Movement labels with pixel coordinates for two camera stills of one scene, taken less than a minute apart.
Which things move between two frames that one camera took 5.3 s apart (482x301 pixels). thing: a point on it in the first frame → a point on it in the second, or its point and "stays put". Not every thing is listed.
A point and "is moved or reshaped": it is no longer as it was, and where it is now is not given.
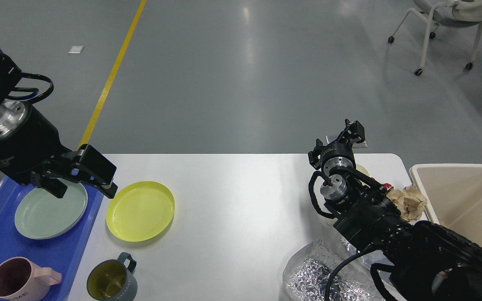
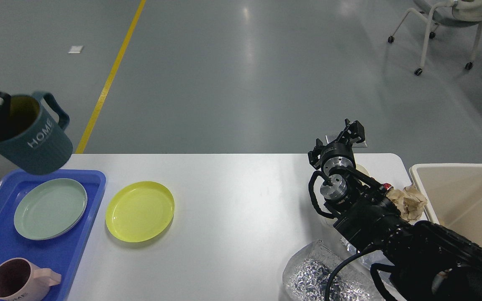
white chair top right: [457, 13] stays put
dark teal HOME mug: [110, 280] is moved or reshaped
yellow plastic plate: [140, 211] stays put
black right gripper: [339, 154] stays put
